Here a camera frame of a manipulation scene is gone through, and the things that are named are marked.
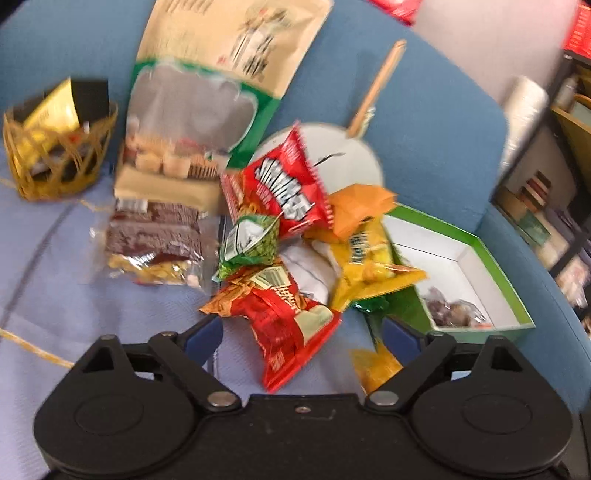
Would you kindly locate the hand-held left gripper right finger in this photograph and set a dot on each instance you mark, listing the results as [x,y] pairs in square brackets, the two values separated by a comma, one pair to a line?
[397,334]

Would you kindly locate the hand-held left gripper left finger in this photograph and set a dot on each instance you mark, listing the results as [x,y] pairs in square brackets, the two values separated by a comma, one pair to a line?
[205,333]

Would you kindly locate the small yellow snack packet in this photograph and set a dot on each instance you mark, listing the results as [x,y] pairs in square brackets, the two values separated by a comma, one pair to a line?
[374,369]

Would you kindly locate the clear brown cake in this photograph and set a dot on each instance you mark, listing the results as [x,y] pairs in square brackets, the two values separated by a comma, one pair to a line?
[455,309]

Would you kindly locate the red snack packet cream corner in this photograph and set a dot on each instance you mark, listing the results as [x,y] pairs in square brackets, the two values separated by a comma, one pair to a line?
[286,323]

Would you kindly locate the large yellow snack packet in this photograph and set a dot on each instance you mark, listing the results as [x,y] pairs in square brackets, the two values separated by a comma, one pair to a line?
[364,258]

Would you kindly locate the green cardboard box white inside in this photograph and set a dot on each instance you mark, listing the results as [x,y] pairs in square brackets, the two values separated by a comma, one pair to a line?
[443,249]

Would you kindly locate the red snack packet white lettering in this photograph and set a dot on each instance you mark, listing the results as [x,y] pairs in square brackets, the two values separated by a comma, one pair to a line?
[281,184]

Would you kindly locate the dark green snack packet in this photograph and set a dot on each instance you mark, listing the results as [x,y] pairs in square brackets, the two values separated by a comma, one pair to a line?
[369,305]

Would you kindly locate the green pea snack packet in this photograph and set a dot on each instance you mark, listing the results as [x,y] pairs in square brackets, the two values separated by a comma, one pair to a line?
[249,244]

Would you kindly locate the clear packet of brown cakes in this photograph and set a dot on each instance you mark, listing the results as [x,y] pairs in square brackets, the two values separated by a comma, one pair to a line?
[152,235]

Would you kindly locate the orange snack packet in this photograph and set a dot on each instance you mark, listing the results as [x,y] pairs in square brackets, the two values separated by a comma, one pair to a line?
[360,205]

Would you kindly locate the light blue seat cloth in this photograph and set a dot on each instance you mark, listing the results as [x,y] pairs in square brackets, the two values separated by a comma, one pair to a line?
[46,277]

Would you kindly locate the blue armchair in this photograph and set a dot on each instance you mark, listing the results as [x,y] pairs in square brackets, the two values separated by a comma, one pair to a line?
[415,115]

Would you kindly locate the white plastic roll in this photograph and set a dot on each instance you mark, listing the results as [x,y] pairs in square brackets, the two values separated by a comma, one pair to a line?
[524,115]

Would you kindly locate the black shelf rack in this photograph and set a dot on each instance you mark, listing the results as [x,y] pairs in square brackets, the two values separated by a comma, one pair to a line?
[561,138]

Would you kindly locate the black packet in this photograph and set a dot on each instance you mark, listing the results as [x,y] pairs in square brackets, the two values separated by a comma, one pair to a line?
[90,99]

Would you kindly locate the gold foil packet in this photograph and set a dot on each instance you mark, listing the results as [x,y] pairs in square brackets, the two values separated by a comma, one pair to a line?
[51,110]

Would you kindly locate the large beige green snack bag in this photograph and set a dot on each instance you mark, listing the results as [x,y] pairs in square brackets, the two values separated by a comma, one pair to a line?
[203,55]

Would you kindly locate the red wet wipes pack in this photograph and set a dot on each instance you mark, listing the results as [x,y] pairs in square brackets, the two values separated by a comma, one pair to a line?
[397,9]

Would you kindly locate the red box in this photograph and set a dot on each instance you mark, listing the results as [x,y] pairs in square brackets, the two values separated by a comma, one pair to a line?
[579,27]

